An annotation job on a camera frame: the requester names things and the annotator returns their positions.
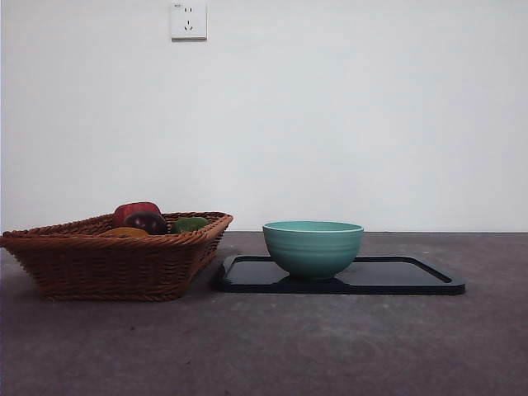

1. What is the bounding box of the teal ribbed bowl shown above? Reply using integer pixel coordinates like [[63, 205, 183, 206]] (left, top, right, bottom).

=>
[[262, 220, 365, 282]]

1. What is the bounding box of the red apple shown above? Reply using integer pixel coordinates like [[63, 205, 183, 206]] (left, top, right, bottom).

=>
[[112, 200, 162, 230]]

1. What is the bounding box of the black rectangular tray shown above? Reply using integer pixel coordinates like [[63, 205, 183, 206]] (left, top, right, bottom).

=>
[[212, 254, 466, 295]]

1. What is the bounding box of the dark purple round fruit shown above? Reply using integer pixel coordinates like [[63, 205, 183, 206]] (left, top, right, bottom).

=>
[[122, 210, 168, 236]]

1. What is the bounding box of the white wall socket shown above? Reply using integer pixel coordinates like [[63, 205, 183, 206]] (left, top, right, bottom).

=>
[[171, 0, 208, 41]]

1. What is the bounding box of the brown wicker basket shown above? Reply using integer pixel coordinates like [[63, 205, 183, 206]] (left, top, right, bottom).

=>
[[0, 210, 234, 302]]

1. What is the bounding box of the green fruit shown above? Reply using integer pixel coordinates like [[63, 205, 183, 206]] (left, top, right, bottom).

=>
[[168, 215, 210, 234]]

